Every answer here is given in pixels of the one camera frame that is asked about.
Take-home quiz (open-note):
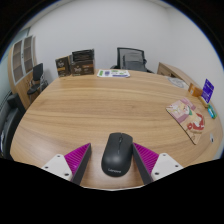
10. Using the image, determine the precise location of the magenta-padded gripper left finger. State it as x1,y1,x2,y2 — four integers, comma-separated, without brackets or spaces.
40,143,92,185

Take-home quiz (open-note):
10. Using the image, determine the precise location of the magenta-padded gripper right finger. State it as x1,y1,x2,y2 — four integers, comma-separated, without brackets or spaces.
132,142,184,185

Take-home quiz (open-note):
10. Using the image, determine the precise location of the black computer mouse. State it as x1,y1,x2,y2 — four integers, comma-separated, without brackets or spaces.
100,132,135,178

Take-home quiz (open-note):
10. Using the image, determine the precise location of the black leather armchair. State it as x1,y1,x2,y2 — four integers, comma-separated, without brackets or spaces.
0,93,27,159

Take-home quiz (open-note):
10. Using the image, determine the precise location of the small green box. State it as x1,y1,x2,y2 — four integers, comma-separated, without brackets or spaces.
207,104,218,120

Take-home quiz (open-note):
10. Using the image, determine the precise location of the small yellow box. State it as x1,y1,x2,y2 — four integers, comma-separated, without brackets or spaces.
199,95,209,108

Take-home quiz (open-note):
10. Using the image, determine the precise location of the round white patterned disc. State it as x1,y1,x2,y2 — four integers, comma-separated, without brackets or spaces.
167,76,190,90

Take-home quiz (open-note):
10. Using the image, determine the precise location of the orange box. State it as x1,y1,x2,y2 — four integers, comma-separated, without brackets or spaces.
187,82,204,98

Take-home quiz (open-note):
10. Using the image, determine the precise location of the purple standing card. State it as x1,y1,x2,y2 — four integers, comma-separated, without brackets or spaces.
201,78,215,104

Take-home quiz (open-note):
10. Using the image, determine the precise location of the white printed leaflet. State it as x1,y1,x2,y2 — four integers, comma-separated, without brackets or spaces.
96,69,131,79

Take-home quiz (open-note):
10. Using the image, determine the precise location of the wooden side desk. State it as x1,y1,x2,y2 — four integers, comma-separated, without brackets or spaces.
156,61,201,88

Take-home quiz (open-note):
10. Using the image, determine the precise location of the small brown carton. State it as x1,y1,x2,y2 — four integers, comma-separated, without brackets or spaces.
54,55,72,78

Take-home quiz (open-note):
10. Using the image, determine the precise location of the black visitor chair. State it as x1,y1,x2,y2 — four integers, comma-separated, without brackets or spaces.
26,62,49,96

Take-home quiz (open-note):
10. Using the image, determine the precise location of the large brown open carton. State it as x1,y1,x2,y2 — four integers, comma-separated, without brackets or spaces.
69,48,96,77

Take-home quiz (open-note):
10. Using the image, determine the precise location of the grey mesh office chair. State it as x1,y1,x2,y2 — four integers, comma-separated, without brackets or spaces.
110,47,154,74

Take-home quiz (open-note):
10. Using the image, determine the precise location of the wooden shelf unit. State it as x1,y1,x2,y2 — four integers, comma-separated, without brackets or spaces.
7,34,39,111

